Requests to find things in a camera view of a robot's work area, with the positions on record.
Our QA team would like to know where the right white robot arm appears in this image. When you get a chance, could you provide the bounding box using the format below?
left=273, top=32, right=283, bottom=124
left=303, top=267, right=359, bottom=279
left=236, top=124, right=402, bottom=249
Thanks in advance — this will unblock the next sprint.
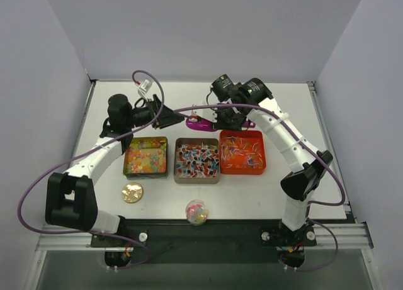
left=210, top=74, right=333, bottom=245

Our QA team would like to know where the gold jar lid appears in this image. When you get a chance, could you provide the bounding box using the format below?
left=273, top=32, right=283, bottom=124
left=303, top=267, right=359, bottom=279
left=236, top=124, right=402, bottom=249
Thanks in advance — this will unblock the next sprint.
left=122, top=182, right=144, bottom=204

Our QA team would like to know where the orange tray with lollipops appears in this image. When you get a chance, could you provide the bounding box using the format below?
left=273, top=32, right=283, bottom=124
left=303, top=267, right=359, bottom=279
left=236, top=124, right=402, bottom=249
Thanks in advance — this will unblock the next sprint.
left=219, top=130, right=266, bottom=175

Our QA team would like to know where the clear glass jar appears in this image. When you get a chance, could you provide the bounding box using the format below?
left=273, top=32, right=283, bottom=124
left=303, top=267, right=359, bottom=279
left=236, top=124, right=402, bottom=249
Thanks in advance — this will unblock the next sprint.
left=185, top=199, right=208, bottom=226

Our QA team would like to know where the purple plastic scoop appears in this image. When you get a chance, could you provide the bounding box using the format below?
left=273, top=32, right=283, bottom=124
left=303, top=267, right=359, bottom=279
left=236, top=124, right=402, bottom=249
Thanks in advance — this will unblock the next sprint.
left=186, top=115, right=256, bottom=132

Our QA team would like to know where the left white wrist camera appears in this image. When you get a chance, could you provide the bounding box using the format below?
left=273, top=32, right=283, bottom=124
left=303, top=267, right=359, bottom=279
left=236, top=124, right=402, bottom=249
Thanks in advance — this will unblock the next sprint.
left=138, top=79, right=152, bottom=98

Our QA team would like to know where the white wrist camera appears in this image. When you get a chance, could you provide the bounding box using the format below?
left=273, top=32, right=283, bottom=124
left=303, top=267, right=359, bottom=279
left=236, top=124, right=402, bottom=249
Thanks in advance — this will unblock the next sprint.
left=191, top=108, right=217, bottom=123
left=138, top=79, right=152, bottom=98

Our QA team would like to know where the beige tin with lollipops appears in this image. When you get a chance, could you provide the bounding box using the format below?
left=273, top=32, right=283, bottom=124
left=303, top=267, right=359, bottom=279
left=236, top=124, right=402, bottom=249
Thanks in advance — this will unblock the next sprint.
left=173, top=138, right=220, bottom=184

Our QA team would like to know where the gold tin with star candies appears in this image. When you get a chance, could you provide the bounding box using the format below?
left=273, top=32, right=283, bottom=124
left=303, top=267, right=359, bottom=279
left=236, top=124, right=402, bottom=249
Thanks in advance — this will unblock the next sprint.
left=123, top=137, right=168, bottom=179

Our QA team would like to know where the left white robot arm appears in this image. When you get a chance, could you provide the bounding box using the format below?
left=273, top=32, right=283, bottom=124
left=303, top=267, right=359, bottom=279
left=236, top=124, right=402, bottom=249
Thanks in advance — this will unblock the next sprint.
left=45, top=94, right=184, bottom=247

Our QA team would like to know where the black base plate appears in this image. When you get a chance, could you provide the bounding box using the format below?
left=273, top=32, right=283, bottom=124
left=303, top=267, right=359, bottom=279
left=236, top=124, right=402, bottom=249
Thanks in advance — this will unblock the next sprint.
left=90, top=219, right=317, bottom=267

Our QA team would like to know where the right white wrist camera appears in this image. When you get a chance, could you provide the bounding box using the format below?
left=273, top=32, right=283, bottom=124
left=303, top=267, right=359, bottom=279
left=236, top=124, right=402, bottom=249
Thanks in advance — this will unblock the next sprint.
left=191, top=108, right=217, bottom=123

